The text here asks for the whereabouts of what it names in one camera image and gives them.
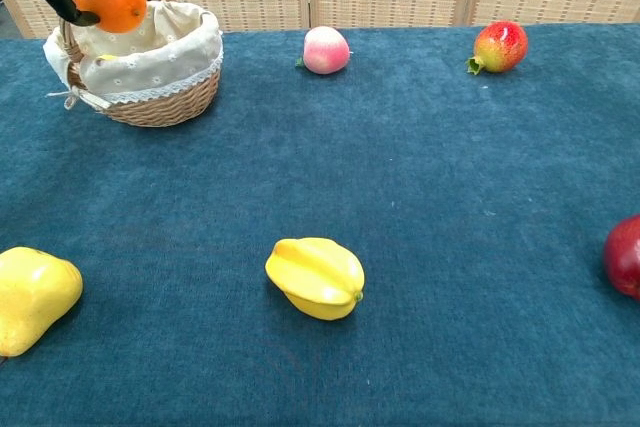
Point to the wicker basket with cloth liner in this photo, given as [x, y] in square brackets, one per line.
[165, 107]

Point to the pink peach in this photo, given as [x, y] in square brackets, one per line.
[325, 52]

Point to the blue velvet tablecloth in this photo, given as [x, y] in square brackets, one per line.
[250, 187]

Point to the yellow pear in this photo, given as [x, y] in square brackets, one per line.
[30, 297]

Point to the yellow starfruit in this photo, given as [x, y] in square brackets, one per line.
[315, 277]

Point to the red yellow pomegranate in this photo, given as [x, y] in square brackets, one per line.
[502, 47]

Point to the dark red apple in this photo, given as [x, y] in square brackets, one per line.
[625, 259]

